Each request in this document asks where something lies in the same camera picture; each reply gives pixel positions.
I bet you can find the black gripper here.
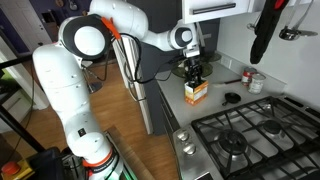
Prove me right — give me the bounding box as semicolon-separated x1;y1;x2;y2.
185;56;205;87

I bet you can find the orange tea box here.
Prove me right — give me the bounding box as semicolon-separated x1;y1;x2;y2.
183;79;210;107

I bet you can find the large green glass cake stand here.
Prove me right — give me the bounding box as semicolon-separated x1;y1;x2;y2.
171;61;215;80

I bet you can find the small black skillet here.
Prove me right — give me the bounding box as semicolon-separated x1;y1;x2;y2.
221;92;242;107

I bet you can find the dark base drawer cabinet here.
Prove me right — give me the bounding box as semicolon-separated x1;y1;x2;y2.
155;81;184;138

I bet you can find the red and white can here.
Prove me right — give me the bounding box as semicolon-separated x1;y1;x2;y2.
240;66;258;87

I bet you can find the silver stove knob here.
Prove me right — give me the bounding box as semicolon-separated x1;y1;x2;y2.
182;142;197;156
176;129;190;143

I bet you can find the white labelled can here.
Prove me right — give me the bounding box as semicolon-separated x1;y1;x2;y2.
247;72;267;95

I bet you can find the stainless steel gas stove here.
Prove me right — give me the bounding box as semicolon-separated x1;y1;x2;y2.
172;95;320;180

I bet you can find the stainless steel refrigerator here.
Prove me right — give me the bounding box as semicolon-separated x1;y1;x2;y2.
111;0;222;136

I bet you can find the white upper cabinet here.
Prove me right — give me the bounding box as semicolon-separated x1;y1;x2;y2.
181;0;268;25

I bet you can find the small hanging steel utensil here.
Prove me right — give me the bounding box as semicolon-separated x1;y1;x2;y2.
246;21;258;31

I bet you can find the black oven mitt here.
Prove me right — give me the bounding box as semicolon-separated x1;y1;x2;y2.
249;0;291;65

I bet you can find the black stove grate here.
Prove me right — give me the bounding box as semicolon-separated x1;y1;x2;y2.
191;96;320;180

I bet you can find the wooden board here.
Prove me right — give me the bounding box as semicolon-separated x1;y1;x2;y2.
105;125;157;180

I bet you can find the bar stool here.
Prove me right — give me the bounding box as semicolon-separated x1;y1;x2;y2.
81;59;105;95

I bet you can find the hanging steel ladle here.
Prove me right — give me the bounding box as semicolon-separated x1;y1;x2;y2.
278;0;320;42

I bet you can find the white door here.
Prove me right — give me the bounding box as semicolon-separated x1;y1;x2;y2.
0;0;54;57

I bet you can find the red emergency stop button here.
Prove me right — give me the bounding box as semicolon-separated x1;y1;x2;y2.
0;159;35;180

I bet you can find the knife with dark handle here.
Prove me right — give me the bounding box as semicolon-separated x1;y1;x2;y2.
212;77;243;89

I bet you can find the white wall outlet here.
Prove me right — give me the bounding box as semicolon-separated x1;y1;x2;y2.
219;54;234;70

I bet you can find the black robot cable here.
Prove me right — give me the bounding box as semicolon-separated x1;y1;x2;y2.
111;31;188;85

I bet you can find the grey cabinet bar handle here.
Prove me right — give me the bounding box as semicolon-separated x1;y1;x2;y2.
189;2;237;16

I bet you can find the orange cable strap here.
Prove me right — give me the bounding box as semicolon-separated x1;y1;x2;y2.
100;16;122;42

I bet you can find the black stand frame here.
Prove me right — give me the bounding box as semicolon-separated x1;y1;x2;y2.
0;54;47;155

